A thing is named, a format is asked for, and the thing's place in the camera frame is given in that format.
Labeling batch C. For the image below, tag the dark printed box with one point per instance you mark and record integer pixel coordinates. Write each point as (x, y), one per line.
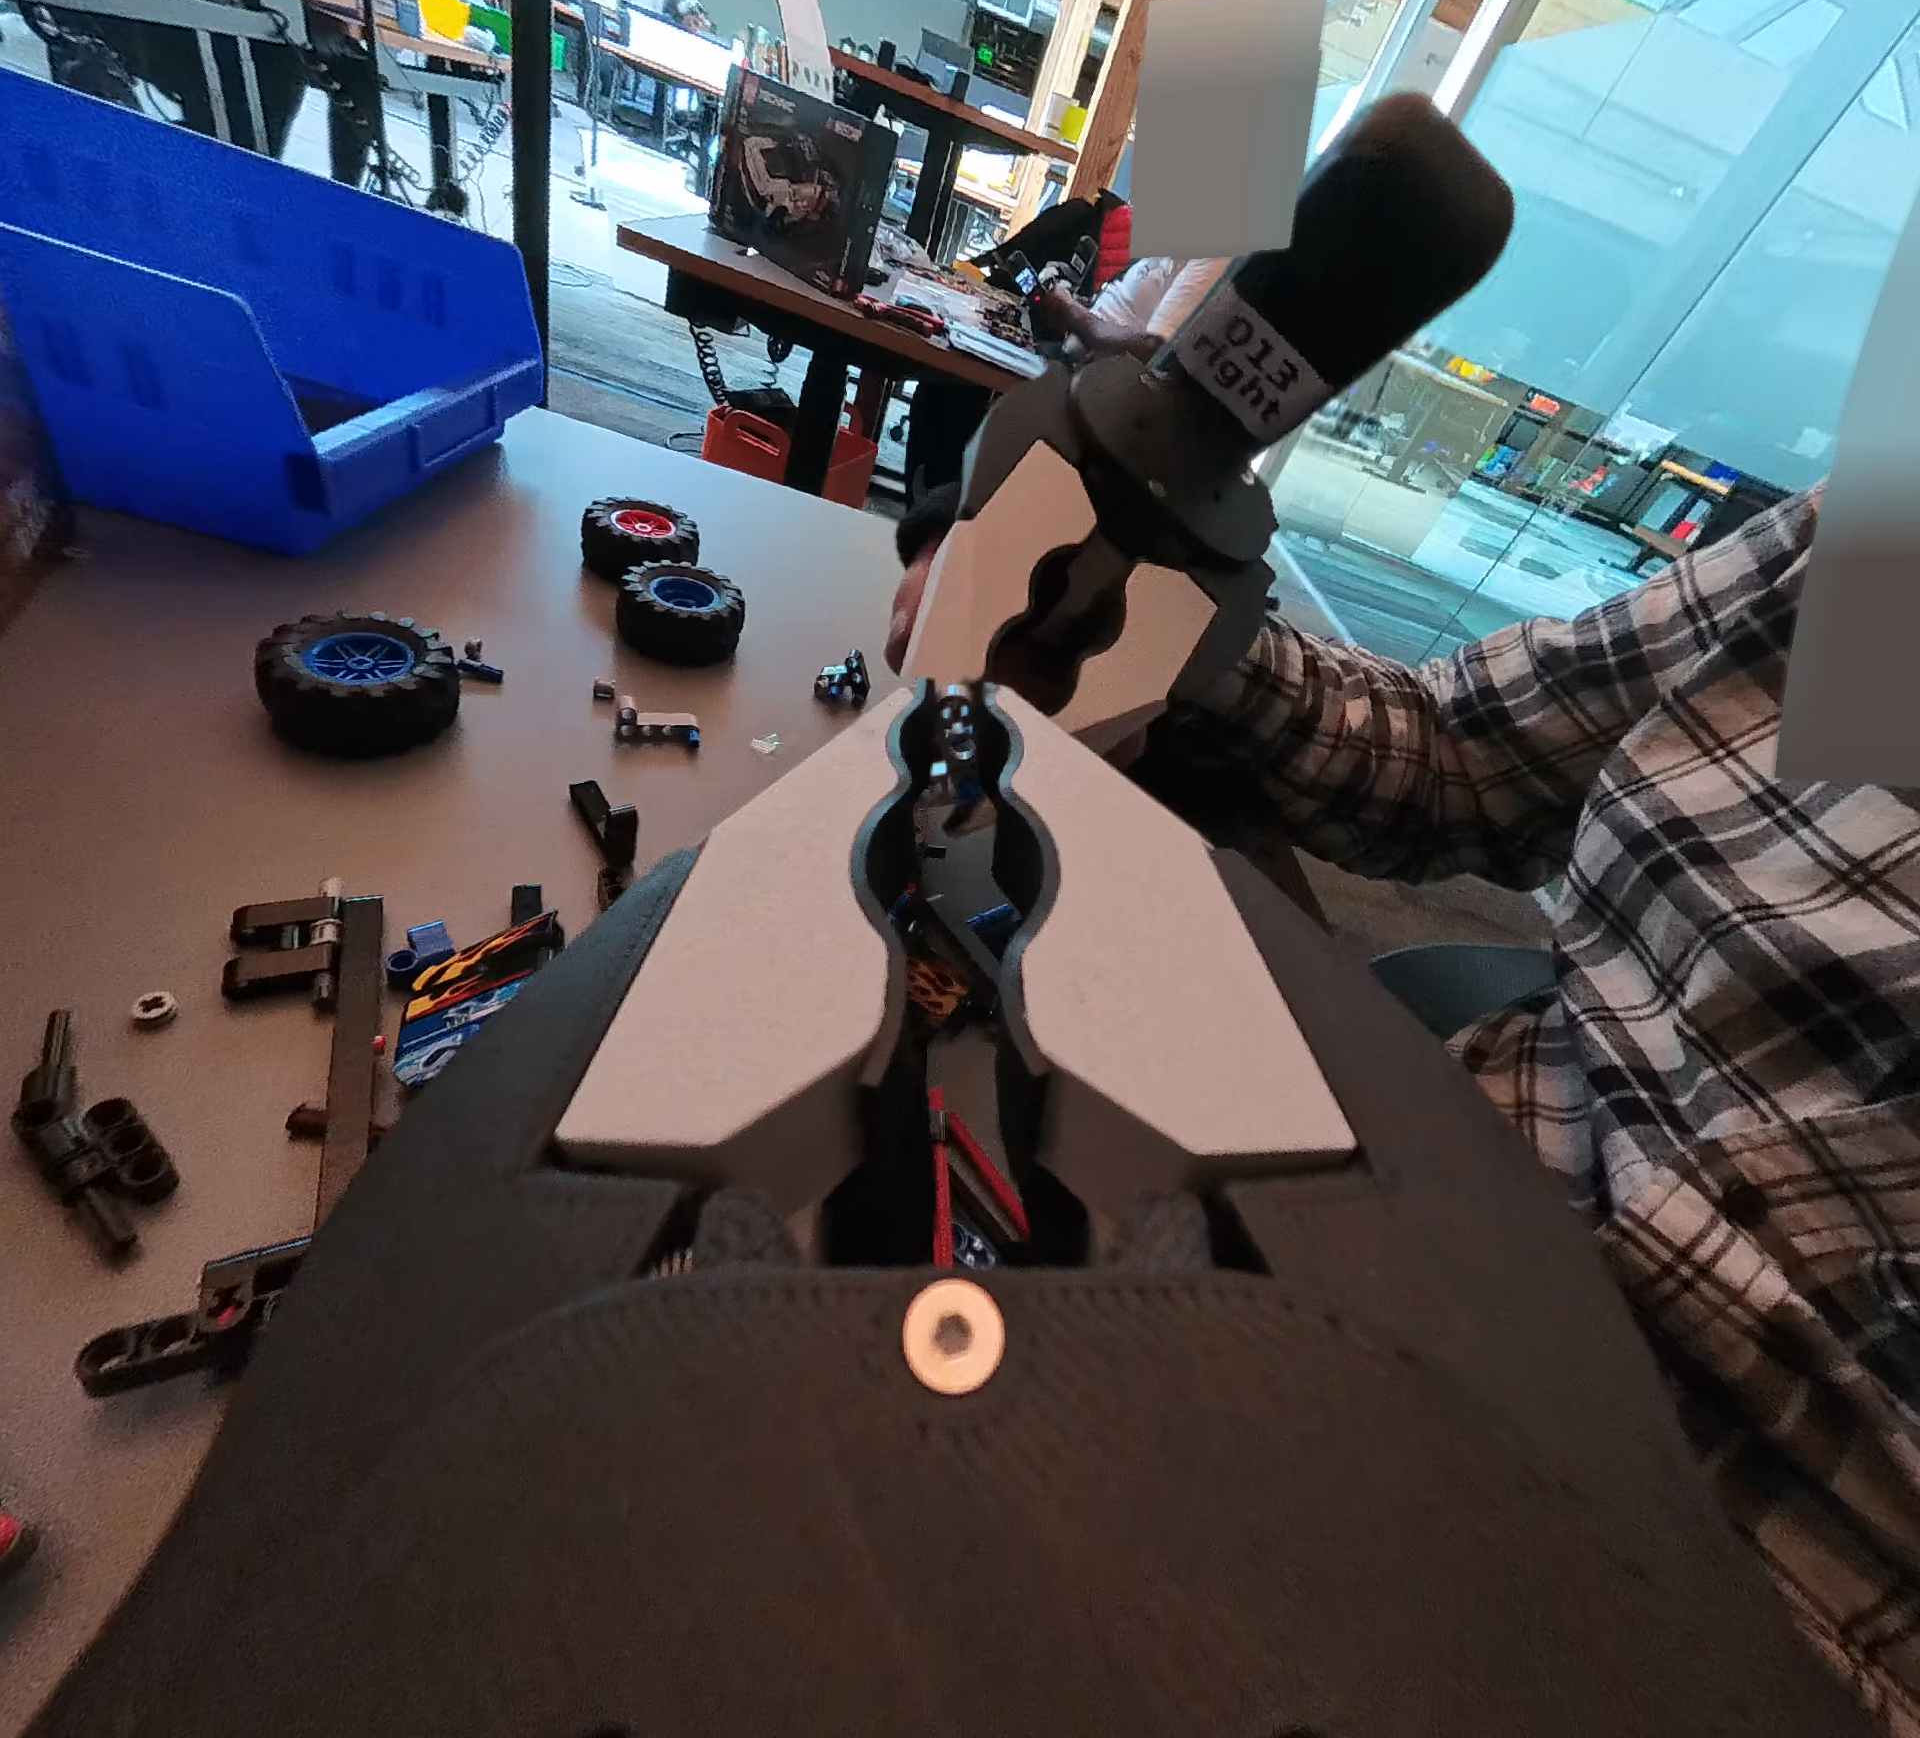
(803, 173)

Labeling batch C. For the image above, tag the blue plastic bin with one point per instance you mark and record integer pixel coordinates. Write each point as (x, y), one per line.
(240, 328)

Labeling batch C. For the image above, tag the person's right hand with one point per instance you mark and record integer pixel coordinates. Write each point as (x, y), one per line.
(903, 614)

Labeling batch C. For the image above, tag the red bucket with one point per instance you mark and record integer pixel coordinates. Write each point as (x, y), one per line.
(764, 443)

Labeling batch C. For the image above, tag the black wheel blue rim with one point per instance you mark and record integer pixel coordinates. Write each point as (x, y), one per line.
(362, 680)
(682, 611)

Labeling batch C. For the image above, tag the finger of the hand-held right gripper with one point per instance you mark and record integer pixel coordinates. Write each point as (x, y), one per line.
(977, 569)
(1133, 644)

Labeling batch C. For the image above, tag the small grey toy bush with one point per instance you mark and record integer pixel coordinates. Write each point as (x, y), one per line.
(149, 1012)

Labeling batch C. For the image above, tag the black wheel red rim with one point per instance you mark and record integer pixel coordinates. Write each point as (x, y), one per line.
(641, 535)

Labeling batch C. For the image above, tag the black toy pin connector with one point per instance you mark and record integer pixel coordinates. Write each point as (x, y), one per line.
(91, 1138)

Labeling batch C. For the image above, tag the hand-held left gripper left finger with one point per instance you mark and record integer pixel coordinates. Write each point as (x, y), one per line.
(736, 1020)

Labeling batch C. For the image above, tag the black toy frame bracket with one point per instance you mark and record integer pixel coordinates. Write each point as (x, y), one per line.
(286, 944)

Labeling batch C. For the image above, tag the black metal pole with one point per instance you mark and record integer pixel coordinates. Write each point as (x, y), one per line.
(531, 89)

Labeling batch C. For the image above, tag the brown background table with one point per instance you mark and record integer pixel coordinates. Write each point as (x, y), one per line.
(810, 301)

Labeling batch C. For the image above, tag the grey desk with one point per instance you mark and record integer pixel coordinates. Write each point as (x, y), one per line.
(182, 807)

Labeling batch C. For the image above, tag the small black toy connector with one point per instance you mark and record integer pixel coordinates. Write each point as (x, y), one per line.
(840, 680)

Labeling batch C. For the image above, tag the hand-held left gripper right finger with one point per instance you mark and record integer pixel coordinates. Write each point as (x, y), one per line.
(1184, 1020)

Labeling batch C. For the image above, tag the person's plaid clothed body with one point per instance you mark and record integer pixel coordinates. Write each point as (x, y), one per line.
(1772, 1169)

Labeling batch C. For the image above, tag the long black toy beam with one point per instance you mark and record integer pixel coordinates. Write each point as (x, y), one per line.
(344, 1080)

